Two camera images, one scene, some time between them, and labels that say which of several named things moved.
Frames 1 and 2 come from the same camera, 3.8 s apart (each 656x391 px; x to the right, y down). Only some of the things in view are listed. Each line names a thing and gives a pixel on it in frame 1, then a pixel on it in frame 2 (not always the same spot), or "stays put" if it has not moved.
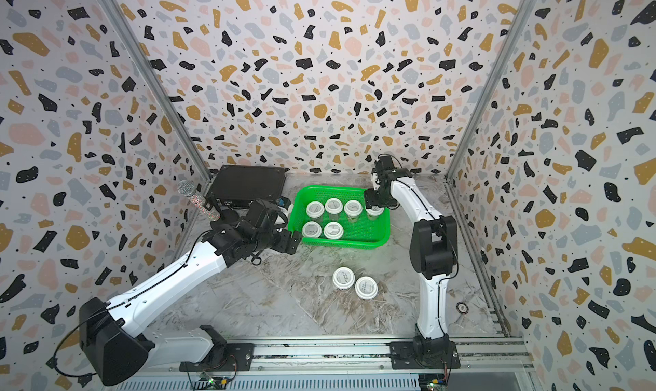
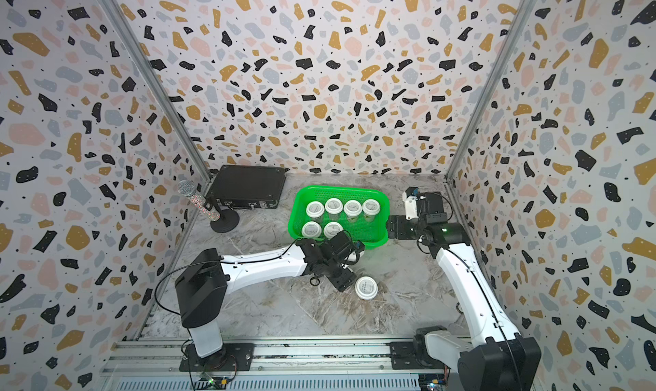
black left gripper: [284, 245] → [346, 281]
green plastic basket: [337, 218] stays put
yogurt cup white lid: [333, 230] stays put
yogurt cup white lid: [366, 288] stays put
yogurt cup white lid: [311, 230] stays put
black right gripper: [371, 201] → [400, 226]
